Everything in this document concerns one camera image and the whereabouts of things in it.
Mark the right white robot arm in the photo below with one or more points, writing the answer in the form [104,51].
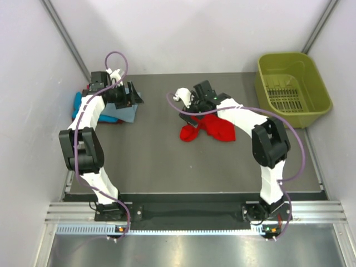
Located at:
[269,140]

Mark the green plastic basket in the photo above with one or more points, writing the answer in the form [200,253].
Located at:
[290,85]

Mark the white slotted cable duct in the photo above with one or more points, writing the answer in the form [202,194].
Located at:
[116,230]

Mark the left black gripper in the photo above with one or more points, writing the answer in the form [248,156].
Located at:
[125,101]

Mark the grey-blue folded t shirt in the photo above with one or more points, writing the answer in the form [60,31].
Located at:
[124,114]

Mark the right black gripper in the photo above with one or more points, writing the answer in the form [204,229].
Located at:
[187,117]

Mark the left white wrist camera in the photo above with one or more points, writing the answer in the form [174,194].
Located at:
[115,76]

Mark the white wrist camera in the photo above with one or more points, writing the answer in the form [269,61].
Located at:
[115,76]
[184,95]

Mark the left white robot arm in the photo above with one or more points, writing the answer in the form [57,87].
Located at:
[81,148]

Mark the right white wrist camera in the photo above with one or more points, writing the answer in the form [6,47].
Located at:
[184,95]

